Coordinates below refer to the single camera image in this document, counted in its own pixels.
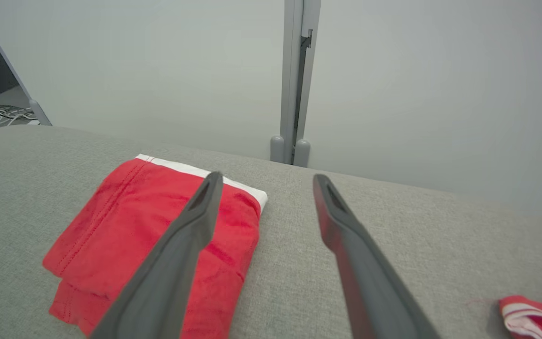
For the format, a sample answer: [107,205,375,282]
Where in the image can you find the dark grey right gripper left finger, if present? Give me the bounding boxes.
[90,171,225,339]

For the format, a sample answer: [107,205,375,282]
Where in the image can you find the red shorts with white band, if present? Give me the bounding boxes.
[42,154,269,339]

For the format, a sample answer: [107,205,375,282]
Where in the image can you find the white tangled cables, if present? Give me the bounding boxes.
[0,87,39,129]

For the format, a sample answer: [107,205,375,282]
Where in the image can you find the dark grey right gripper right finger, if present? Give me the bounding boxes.
[312,174,441,339]

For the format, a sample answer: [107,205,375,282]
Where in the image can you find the red shirt with striped cuffs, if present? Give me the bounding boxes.
[498,295,542,339]

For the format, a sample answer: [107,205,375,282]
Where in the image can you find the grey partition post with two feet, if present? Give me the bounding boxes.
[270,0,322,168]

